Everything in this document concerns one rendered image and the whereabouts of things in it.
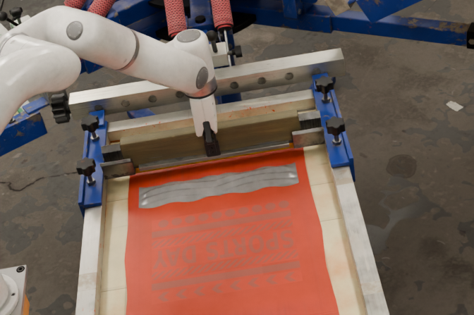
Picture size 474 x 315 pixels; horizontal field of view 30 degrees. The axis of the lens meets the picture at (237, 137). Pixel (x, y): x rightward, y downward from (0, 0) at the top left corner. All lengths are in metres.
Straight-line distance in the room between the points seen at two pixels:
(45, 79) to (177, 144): 0.58
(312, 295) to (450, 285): 1.32
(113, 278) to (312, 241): 0.41
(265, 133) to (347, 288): 0.45
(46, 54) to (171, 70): 0.31
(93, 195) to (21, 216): 1.62
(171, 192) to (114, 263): 0.22
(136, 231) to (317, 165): 0.43
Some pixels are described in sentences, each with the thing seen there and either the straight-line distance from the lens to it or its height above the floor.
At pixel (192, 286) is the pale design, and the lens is 1.78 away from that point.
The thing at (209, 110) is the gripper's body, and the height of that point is 1.14.
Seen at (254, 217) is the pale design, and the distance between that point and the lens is 1.89.
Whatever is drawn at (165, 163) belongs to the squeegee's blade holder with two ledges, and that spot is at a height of 0.99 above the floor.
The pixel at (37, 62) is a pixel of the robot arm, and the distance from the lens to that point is 1.47.
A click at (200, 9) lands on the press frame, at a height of 1.02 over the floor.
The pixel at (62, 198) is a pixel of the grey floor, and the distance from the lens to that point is 3.60.
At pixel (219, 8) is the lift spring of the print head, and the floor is 1.09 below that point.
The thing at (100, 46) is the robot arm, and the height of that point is 1.45.
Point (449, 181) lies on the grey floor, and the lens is 3.36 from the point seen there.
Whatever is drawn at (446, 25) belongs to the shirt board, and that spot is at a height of 0.92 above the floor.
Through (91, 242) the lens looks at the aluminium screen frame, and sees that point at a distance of 1.89.
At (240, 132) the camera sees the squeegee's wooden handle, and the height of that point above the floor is 1.04.
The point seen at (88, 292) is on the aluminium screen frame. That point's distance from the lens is 1.79.
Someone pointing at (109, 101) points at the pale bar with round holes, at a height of 1.03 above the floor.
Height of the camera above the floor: 2.25
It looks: 38 degrees down
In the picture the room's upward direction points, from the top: 11 degrees counter-clockwise
